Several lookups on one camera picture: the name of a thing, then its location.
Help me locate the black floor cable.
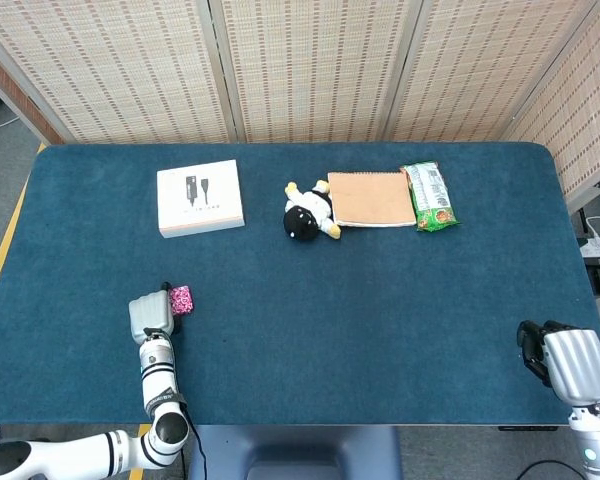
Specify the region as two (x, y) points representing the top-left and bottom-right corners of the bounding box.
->
(517, 458), (589, 480)

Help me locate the black-headed plush doll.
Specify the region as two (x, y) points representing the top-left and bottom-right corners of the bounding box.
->
(282, 180), (343, 244)

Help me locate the woven bamboo screen panel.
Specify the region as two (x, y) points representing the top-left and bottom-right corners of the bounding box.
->
(208, 0), (424, 145)
(504, 0), (600, 214)
(0, 0), (231, 146)
(379, 0), (600, 144)

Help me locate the brown spiral notebook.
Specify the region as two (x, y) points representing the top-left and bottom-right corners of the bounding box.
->
(326, 171), (418, 229)

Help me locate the pink patterned pouch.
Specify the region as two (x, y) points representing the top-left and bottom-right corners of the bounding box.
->
(168, 285), (196, 317)

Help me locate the white box with cable print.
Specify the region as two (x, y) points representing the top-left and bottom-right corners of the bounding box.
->
(156, 159), (247, 239)

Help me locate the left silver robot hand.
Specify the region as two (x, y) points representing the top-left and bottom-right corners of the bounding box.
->
(128, 281), (186, 346)

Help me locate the yellow floor tape strip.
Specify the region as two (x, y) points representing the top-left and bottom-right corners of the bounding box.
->
(0, 142), (49, 311)
(128, 423), (153, 480)

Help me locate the green snack packet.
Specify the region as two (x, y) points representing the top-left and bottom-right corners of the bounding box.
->
(399, 160), (460, 232)

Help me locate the blue felt table cover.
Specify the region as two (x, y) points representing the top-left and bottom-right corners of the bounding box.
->
(0, 142), (600, 427)

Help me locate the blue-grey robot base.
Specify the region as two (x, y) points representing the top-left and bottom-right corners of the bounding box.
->
(187, 424), (404, 480)

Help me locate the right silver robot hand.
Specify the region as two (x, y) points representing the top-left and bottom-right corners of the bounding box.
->
(516, 319), (600, 406)

